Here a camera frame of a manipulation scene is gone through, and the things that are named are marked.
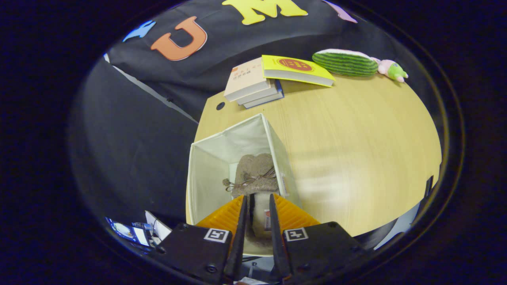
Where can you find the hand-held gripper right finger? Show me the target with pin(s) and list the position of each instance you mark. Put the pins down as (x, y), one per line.
(277, 245)

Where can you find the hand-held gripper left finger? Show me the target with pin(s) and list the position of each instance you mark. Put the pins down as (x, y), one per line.
(240, 245)

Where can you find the brown moccasin shoe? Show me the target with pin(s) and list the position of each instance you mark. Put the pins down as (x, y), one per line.
(253, 174)

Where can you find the pale green fabric storage box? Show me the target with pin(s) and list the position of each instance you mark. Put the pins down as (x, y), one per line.
(210, 174)

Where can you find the white plastic stand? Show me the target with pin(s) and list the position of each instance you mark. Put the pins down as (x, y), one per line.
(158, 229)

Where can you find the blue printed packet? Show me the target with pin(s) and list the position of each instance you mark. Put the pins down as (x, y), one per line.
(126, 231)

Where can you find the blue book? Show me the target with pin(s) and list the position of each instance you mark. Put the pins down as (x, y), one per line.
(263, 102)

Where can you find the black backdrop cloth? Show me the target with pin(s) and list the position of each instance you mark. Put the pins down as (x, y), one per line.
(130, 150)

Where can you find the white book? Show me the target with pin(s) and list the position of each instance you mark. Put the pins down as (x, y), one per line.
(259, 96)

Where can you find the beige book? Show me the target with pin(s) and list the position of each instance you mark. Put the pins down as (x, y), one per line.
(245, 79)

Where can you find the yellow book with red label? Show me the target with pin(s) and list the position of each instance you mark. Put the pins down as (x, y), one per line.
(273, 63)

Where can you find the watermelon slice plush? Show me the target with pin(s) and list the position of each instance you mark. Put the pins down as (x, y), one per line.
(344, 63)

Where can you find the pink and green plush toy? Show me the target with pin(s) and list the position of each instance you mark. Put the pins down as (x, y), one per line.
(394, 70)

